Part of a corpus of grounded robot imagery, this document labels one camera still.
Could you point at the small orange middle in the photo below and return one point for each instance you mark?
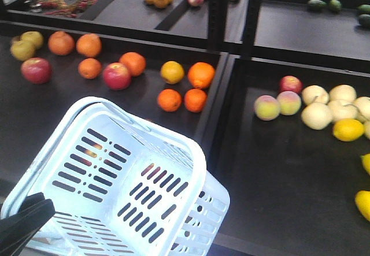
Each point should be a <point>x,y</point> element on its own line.
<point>89,68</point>

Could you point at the small orange front right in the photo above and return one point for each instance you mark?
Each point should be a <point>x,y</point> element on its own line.
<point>195,100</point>

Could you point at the pink red apple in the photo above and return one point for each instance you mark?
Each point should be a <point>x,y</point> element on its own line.
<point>36,70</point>
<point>117,76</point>

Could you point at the small orange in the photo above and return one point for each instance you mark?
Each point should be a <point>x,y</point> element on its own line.
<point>89,68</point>
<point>169,100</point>
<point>195,100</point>

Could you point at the white pear front left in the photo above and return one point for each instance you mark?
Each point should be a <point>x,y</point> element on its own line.
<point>317,116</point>

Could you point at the orange rear middle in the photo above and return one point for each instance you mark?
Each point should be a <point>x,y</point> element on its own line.
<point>89,45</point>

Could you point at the light blue plastic basket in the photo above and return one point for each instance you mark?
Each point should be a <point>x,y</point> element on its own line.
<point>121,185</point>

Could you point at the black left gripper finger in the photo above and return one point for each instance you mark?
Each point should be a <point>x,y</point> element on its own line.
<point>18,229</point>

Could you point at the yellow orange fruit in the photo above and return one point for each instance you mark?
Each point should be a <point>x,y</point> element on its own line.
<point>172,72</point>

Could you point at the pink green peach left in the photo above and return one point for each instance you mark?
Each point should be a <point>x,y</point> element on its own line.
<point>266,108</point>

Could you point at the white pear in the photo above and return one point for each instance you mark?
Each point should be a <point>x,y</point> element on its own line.
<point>344,92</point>
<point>363,106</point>
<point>317,116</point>
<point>314,93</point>
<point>342,109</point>

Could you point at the small orange front left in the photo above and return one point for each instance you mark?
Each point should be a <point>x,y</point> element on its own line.
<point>169,100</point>

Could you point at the yellow green apple rear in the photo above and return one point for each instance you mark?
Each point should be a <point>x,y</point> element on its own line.
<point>35,37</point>

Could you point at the white pear rear centre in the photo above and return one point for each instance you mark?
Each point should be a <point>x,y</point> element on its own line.
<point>344,92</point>

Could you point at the yellow lemon front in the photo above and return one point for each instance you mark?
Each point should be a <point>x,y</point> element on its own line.
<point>362,202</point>

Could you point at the black upper display shelf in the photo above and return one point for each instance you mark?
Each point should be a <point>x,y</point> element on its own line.
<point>313,32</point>

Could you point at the yellow green apple front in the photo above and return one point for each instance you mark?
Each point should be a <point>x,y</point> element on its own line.
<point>23,50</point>

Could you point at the pink green peach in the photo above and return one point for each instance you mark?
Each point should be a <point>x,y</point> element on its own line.
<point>290,103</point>
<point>266,108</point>

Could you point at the red apple on right stand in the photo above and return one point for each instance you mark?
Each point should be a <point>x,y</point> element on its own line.
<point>290,83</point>

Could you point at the yellow lemon middle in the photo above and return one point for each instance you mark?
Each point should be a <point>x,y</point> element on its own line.
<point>365,160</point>

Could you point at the pink green peach right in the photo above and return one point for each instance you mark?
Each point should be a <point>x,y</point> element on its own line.
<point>290,103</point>

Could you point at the orange near right edge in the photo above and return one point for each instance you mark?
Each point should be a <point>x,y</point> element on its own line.
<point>200,75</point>

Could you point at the pink red apple centre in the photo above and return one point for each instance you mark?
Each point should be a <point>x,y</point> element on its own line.
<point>117,76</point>

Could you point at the yellow green apple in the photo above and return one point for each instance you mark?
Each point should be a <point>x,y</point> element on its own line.
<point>23,50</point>
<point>35,37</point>

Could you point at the white pear rear left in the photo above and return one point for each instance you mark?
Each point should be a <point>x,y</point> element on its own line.
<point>314,93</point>

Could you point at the orange behind centre apple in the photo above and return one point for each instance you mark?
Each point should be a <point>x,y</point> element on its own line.
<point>135,62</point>

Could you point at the pink red apple far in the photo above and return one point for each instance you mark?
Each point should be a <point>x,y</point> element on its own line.
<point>36,70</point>

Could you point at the white pear rear right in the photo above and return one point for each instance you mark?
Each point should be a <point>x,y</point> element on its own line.
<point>363,106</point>

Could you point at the orange rear left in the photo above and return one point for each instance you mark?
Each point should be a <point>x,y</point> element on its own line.
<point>61,43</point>

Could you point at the black shelf upright post right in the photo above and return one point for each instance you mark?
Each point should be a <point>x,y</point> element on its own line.
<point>249,33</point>

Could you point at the yellow lemon by pears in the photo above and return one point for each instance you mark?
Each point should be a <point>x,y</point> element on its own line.
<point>348,130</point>

